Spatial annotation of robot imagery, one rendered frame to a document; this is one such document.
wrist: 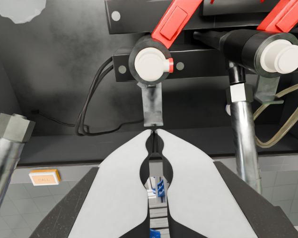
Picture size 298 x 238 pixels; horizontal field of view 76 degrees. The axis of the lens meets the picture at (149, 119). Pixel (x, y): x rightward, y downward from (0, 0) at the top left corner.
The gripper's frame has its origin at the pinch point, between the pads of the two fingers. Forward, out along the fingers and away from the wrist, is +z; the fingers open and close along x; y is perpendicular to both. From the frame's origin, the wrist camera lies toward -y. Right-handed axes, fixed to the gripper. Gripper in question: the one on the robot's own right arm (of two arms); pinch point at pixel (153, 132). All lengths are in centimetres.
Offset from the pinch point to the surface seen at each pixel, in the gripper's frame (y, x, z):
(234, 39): -5.1, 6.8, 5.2
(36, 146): 17.7, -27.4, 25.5
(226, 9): -7.4, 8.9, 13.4
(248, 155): 3.6, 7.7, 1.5
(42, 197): 133, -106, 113
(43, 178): 19.2, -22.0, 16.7
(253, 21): -6.1, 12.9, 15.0
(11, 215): 155, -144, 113
